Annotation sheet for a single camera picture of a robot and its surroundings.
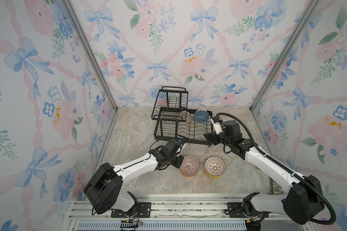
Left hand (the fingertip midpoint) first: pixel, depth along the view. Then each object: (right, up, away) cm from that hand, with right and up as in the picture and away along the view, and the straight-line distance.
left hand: (182, 158), depth 84 cm
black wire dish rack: (-5, +23, +4) cm, 24 cm away
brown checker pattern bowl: (+2, +24, 0) cm, 24 cm away
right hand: (+17, +16, 0) cm, 24 cm away
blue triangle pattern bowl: (+16, +26, +28) cm, 42 cm away
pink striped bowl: (+5, -5, +2) cm, 7 cm away
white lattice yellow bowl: (+19, -5, +2) cm, 20 cm away
